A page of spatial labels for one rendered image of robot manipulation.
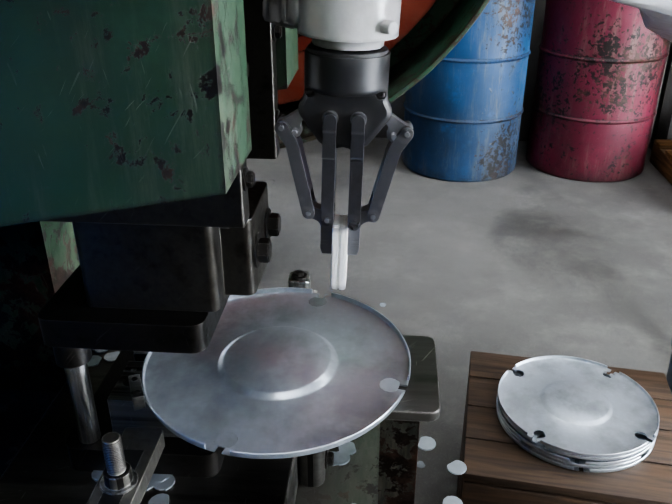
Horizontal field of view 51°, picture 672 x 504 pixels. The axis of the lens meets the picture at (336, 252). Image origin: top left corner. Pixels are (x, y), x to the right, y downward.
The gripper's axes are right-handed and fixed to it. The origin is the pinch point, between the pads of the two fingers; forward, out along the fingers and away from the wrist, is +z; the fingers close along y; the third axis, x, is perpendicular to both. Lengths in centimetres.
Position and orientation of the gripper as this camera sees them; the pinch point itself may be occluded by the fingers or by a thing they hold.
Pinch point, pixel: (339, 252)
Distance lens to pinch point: 70.5
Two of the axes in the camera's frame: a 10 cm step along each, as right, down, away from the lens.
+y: 10.0, 0.6, -0.5
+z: -0.3, 8.9, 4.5
